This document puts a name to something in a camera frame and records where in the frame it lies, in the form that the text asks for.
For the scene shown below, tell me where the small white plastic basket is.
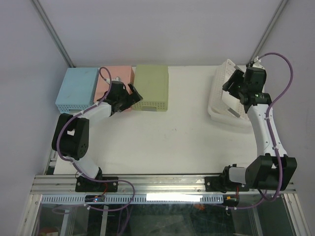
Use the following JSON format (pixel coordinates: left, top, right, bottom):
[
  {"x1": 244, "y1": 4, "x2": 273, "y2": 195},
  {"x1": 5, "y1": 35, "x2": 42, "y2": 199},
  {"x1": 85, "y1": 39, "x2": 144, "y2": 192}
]
[{"x1": 209, "y1": 59, "x2": 252, "y2": 121}]

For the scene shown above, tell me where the aluminium mounting rail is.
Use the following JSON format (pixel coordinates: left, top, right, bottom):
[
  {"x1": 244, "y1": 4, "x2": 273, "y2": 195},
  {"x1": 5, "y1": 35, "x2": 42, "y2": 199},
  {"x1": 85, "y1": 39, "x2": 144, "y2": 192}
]
[{"x1": 31, "y1": 174, "x2": 295, "y2": 195}]

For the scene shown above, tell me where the left aluminium frame post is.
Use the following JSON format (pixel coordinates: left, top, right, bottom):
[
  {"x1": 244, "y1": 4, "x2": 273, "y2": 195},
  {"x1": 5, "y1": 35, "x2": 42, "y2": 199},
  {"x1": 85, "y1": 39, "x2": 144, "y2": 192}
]
[{"x1": 30, "y1": 0, "x2": 76, "y2": 68}]

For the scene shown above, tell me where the right aluminium frame post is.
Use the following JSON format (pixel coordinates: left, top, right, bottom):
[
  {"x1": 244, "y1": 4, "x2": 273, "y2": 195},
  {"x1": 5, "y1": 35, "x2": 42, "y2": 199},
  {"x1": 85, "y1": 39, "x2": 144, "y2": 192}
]
[{"x1": 246, "y1": 0, "x2": 289, "y2": 65}]

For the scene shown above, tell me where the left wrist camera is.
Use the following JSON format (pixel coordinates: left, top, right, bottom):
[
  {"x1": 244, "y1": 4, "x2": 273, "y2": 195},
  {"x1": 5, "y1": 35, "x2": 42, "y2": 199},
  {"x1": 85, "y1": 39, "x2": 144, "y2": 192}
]
[{"x1": 103, "y1": 76, "x2": 122, "y2": 84}]

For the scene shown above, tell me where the blue plastic basket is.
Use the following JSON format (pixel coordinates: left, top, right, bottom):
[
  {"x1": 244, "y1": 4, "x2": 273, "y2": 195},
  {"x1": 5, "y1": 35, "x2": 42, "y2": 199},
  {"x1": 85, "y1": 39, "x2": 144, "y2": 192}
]
[{"x1": 55, "y1": 67, "x2": 99, "y2": 114}]

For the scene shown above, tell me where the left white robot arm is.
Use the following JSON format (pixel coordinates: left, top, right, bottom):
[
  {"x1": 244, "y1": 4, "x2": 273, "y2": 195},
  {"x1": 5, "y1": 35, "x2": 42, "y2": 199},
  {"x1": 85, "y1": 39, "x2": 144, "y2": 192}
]
[{"x1": 52, "y1": 81, "x2": 143, "y2": 192}]

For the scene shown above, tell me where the large white plastic container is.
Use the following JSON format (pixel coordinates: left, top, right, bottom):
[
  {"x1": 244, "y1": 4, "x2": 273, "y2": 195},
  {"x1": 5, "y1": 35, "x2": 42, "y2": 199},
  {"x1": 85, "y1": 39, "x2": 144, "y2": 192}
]
[{"x1": 208, "y1": 64, "x2": 256, "y2": 130}]

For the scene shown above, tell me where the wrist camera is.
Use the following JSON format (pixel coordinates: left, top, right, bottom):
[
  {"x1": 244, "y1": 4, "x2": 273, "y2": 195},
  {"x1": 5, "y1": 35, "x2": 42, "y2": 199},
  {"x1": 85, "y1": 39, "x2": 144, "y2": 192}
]
[
  {"x1": 103, "y1": 76, "x2": 122, "y2": 84},
  {"x1": 246, "y1": 56, "x2": 265, "y2": 69}
]

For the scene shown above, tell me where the white slotted cable duct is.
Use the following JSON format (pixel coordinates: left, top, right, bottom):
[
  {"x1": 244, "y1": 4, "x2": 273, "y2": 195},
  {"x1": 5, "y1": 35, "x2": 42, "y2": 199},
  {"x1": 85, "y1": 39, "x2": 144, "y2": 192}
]
[{"x1": 41, "y1": 193, "x2": 223, "y2": 205}]

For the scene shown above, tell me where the aluminium frame post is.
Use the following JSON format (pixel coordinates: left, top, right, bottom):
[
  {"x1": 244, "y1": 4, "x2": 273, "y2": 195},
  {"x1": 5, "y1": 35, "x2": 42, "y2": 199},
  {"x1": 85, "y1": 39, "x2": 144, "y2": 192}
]
[
  {"x1": 30, "y1": 0, "x2": 76, "y2": 68},
  {"x1": 246, "y1": 0, "x2": 289, "y2": 65}
]

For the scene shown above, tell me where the green plastic basket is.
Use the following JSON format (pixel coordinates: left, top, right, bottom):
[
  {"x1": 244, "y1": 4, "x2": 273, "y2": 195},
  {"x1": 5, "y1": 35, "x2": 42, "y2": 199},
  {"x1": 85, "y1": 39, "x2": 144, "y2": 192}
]
[{"x1": 132, "y1": 65, "x2": 169, "y2": 112}]

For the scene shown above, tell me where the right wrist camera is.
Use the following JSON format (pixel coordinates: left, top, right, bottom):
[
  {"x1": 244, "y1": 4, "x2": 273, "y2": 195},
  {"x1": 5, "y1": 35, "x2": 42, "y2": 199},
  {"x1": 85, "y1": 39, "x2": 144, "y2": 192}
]
[{"x1": 246, "y1": 56, "x2": 265, "y2": 69}]

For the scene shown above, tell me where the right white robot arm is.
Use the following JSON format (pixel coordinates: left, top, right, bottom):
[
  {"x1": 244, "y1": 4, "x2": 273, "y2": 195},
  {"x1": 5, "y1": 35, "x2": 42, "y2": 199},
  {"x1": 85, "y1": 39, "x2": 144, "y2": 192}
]
[{"x1": 219, "y1": 67, "x2": 297, "y2": 192}]

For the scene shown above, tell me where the pink plastic basket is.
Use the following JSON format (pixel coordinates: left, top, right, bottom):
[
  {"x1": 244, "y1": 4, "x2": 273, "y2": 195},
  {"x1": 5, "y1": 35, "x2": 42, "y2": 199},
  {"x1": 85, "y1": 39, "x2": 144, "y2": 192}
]
[{"x1": 94, "y1": 65, "x2": 135, "y2": 114}]

